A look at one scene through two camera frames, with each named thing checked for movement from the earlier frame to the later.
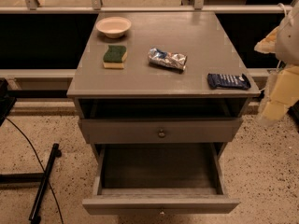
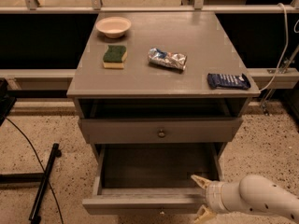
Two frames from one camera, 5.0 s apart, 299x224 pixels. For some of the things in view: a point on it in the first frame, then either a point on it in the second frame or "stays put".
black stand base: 40,176 stays put
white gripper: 288,44 → 214,196
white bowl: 113,27 stays put
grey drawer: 160,179 stays put
